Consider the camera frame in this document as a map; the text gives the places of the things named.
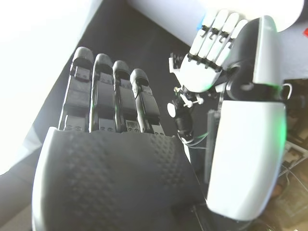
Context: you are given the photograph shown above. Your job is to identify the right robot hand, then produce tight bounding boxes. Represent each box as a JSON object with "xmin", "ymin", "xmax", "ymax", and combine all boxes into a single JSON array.
[{"xmin": 31, "ymin": 15, "xmax": 288, "ymax": 231}]

